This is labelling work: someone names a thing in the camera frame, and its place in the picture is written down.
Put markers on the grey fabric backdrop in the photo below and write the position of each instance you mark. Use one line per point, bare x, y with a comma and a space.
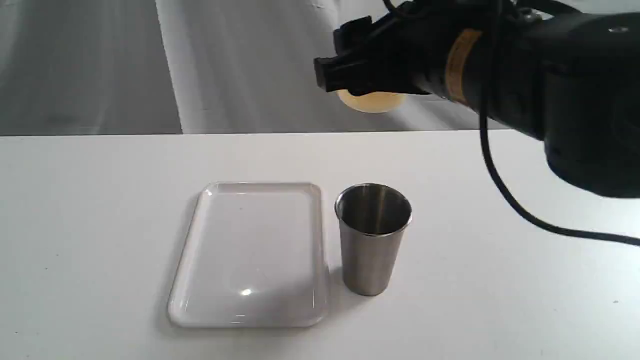
178, 67

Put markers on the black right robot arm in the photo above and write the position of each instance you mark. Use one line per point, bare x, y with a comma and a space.
563, 77

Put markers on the white rectangular plastic tray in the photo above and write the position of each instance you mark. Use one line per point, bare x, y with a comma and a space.
253, 257

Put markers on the stainless steel cup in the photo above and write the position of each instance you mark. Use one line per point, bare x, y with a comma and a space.
372, 219

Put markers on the translucent squeeze bottle amber liquid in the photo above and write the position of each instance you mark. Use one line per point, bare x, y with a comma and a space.
372, 103

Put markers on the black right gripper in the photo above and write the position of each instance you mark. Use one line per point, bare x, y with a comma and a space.
424, 47

